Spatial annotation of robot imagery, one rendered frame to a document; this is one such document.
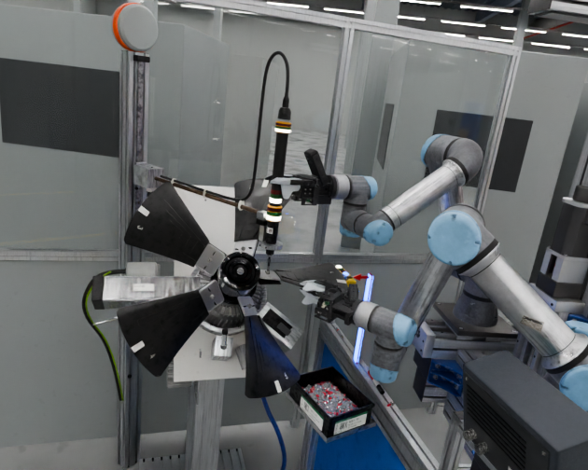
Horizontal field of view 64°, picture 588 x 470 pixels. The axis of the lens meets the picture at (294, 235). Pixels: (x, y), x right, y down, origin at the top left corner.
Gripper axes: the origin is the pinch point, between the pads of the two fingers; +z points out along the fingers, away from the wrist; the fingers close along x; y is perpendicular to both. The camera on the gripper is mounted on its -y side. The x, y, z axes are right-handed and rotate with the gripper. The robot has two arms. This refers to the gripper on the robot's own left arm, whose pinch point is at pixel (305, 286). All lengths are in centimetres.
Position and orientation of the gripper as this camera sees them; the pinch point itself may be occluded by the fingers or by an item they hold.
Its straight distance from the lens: 141.9
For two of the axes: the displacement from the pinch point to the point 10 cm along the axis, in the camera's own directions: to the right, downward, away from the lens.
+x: -0.5, 9.3, 3.7
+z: -7.9, -2.6, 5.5
